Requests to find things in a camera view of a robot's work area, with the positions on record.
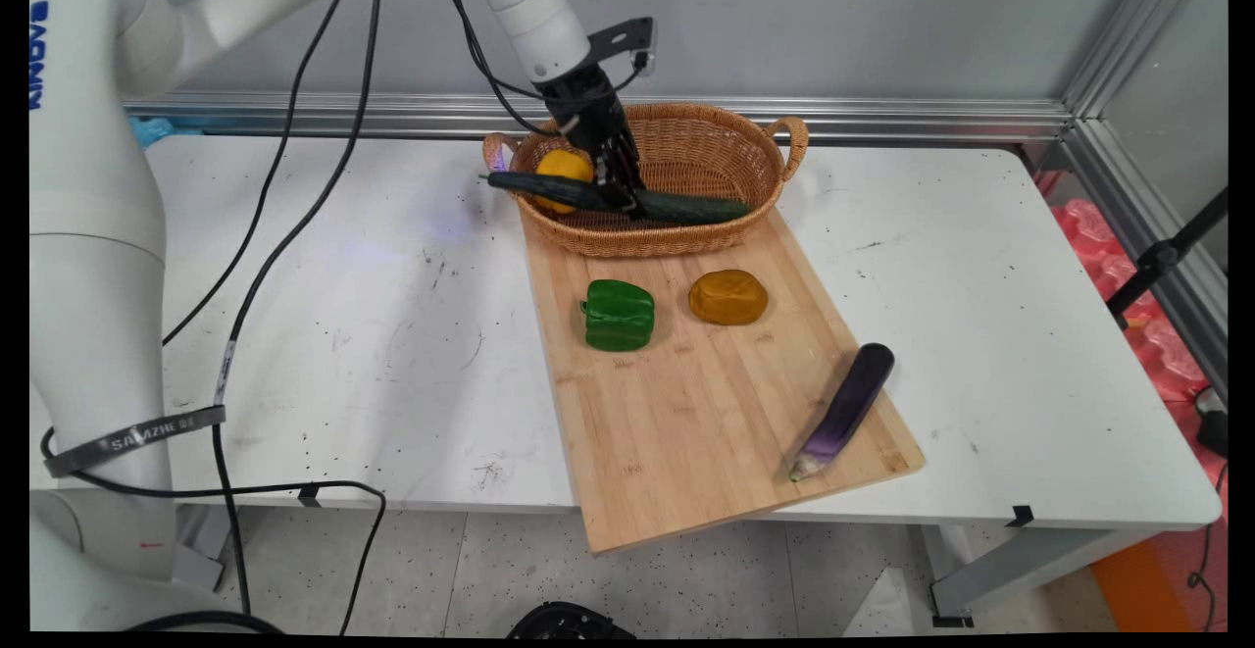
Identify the orange-brown toy potato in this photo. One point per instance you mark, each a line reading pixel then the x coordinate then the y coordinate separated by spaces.
pixel 728 297

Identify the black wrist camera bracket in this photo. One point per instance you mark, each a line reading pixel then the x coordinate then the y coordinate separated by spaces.
pixel 623 38

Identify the yellow toy bell pepper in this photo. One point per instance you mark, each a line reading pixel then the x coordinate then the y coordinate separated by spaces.
pixel 563 173

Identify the grey metal table leg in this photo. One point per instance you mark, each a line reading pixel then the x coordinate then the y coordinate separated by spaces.
pixel 1020 565
pixel 201 540

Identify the dark green toy cucumber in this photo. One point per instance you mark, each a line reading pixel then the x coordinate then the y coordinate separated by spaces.
pixel 686 207

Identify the slanted aluminium frame rail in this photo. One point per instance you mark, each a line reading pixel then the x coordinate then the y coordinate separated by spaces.
pixel 1147 226

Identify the purple toy eggplant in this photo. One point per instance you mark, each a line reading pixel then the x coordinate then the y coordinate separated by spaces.
pixel 848 408

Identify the black tripod pole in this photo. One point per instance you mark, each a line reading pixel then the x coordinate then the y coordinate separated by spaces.
pixel 1162 256

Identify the vertical aluminium frame post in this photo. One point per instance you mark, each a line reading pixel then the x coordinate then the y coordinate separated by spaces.
pixel 1128 30

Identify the horizontal aluminium frame rail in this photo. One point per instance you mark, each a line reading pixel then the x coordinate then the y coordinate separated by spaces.
pixel 882 119

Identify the black tape tab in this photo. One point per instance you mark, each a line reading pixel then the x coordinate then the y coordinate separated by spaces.
pixel 310 494
pixel 1021 517

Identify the black device with grey top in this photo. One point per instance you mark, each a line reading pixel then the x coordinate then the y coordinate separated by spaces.
pixel 1213 423

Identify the bamboo cutting board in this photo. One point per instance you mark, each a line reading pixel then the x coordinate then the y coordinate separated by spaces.
pixel 706 403

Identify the blue bubble wrap sheet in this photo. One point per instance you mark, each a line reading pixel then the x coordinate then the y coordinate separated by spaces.
pixel 152 128

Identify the green toy bell pepper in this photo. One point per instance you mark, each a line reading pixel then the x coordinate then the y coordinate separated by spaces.
pixel 621 315

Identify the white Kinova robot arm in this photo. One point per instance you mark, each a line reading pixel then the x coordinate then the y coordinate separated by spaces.
pixel 98 236

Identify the orange floor panel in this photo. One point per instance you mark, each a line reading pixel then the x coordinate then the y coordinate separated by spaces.
pixel 1152 584

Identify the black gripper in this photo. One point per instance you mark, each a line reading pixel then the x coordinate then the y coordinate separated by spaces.
pixel 586 109

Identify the black round floor object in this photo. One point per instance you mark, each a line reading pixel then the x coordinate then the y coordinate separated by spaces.
pixel 569 621

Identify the pink bubble wrap sheet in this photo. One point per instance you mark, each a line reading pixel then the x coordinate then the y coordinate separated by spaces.
pixel 1128 305

